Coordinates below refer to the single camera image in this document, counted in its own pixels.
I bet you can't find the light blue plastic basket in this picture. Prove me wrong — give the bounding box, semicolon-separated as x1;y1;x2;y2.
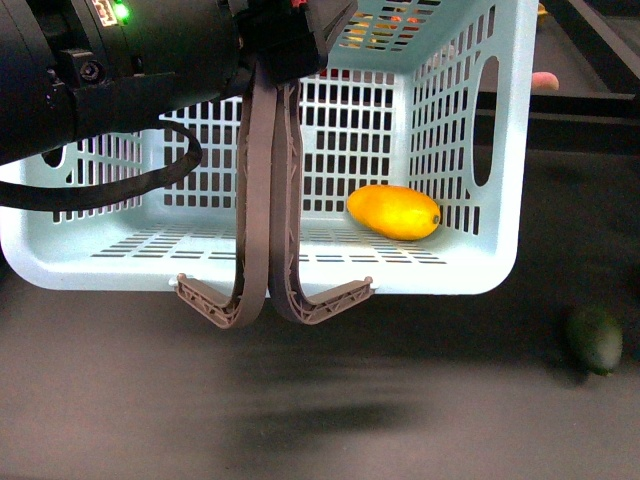
1;1;536;296

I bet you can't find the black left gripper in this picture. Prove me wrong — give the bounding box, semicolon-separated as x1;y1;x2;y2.
228;0;358;85

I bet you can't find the yellow mango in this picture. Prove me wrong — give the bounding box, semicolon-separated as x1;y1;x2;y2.
347;185;441;241

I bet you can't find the grey basket handle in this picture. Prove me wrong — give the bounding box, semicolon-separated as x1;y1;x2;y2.
175;66;374;329

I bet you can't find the green avocado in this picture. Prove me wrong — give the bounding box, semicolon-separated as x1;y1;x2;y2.
565;305;623;376

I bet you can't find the black cable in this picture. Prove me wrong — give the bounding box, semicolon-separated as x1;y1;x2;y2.
0;119;204;212

